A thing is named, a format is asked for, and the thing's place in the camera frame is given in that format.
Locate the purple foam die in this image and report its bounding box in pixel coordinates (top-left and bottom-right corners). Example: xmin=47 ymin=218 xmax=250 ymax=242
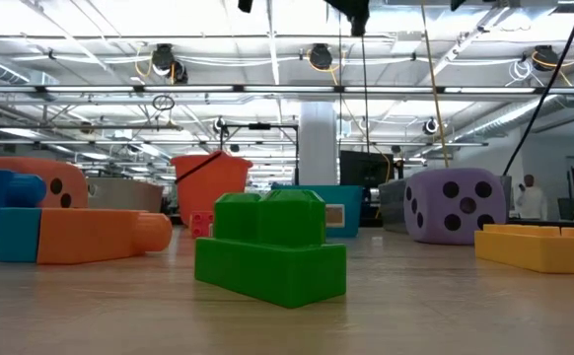
xmin=403 ymin=168 xmax=509 ymax=247

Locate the small orange studded brick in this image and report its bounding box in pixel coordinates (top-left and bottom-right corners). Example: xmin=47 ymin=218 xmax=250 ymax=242
xmin=189 ymin=210 xmax=215 ymax=240

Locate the blue single-stud toy block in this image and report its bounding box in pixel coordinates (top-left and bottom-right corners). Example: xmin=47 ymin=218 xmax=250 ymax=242
xmin=0 ymin=206 xmax=43 ymax=264

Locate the white building pillar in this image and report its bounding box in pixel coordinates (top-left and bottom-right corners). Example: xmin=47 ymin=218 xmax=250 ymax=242
xmin=299 ymin=101 xmax=338 ymax=186

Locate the black monitor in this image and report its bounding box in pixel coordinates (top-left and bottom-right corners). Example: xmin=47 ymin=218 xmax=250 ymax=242
xmin=339 ymin=150 xmax=395 ymax=188

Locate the orange plastic bucket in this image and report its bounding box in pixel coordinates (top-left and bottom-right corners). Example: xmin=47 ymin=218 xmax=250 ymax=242
xmin=170 ymin=150 xmax=254 ymax=228

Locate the dark translucent plastic bin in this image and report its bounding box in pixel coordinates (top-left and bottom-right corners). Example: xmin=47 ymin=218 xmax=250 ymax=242
xmin=378 ymin=175 xmax=513 ymax=234

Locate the teal plastic bin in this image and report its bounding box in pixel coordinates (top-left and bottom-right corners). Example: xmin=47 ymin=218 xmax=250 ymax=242
xmin=270 ymin=182 xmax=365 ymax=239

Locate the person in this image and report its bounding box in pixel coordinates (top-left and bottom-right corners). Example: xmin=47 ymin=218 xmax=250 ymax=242
xmin=515 ymin=174 xmax=548 ymax=222

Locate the clear grey plastic bin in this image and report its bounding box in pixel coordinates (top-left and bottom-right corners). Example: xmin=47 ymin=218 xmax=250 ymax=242
xmin=86 ymin=177 xmax=165 ymax=214

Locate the green two-stud toy block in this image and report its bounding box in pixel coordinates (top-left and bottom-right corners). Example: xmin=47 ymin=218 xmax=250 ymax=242
xmin=193 ymin=189 xmax=348 ymax=310

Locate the yellow flat studded brick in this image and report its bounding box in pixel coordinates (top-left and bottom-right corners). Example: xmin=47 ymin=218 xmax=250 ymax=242
xmin=473 ymin=224 xmax=574 ymax=275

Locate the orange foam die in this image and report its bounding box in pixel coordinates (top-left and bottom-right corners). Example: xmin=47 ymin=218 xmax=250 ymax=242
xmin=0 ymin=156 xmax=90 ymax=209

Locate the orange angled toy block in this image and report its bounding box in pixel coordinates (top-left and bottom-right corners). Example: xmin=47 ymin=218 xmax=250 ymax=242
xmin=36 ymin=208 xmax=174 ymax=266

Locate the yellow hanging cable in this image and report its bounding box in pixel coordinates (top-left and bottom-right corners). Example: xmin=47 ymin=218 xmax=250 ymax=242
xmin=420 ymin=0 xmax=451 ymax=169

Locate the black background rig frame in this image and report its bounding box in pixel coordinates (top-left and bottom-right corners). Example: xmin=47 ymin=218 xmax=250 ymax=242
xmin=220 ymin=122 xmax=301 ymax=186

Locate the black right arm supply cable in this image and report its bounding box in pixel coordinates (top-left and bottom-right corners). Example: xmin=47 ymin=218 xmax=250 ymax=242
xmin=502 ymin=0 xmax=574 ymax=177

